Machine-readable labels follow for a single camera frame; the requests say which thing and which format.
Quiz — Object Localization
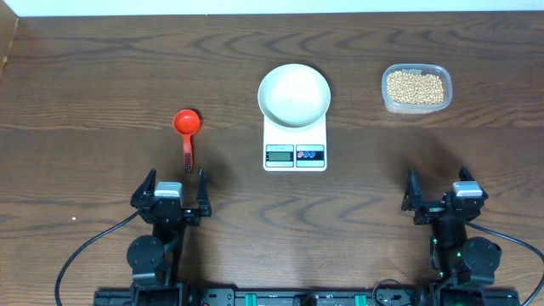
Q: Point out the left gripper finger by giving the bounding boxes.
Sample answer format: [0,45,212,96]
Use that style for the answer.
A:
[196,169,212,218]
[130,168,156,209]

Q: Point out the red measuring scoop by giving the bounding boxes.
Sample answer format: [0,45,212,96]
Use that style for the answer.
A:
[173,109,201,173]

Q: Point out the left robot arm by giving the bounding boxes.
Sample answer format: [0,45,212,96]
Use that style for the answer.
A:
[127,169,212,305]

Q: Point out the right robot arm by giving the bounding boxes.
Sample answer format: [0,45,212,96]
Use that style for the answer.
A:
[401,167,502,305]

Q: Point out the white digital kitchen scale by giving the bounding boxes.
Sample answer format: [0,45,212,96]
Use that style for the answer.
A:
[262,116,327,172]

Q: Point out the white round bowl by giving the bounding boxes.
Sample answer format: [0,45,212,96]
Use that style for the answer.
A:
[257,64,332,129]

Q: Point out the clear plastic container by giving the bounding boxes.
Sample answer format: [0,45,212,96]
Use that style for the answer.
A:
[381,64,453,115]

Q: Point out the soybeans in container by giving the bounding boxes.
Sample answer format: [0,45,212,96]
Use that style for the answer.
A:
[386,71,445,105]

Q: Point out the cardboard box at left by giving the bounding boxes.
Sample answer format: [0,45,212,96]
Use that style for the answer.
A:
[0,0,20,75]

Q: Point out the right camera black cable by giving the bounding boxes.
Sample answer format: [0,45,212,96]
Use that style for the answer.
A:
[465,219,544,306]

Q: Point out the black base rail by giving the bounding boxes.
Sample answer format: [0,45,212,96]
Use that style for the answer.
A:
[93,286,519,306]

